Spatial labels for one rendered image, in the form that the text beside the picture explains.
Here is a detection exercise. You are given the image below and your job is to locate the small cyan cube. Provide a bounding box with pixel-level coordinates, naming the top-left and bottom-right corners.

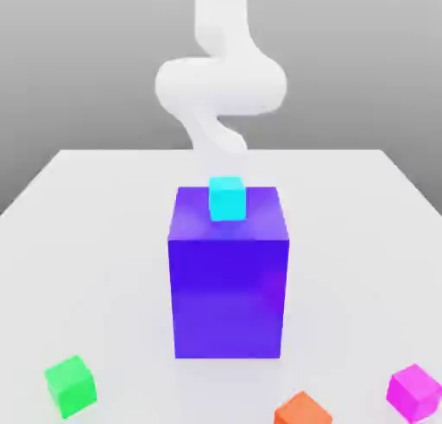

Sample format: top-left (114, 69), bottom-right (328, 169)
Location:
top-left (208, 175), bottom-right (248, 222)

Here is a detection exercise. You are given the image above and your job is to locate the small orange cube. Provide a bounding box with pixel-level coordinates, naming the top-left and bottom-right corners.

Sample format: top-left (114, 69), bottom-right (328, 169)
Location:
top-left (274, 390), bottom-right (333, 424)

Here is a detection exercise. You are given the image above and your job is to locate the small green cube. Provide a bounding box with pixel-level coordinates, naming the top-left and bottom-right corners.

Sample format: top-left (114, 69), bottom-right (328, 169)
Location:
top-left (43, 354), bottom-right (98, 420)

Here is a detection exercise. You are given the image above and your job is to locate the small magenta cube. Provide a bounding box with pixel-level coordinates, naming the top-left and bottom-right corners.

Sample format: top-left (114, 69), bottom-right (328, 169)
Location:
top-left (385, 363), bottom-right (442, 424)

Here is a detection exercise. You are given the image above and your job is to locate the large purple box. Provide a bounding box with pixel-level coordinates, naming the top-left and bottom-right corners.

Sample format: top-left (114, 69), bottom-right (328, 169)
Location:
top-left (167, 186), bottom-right (290, 360)

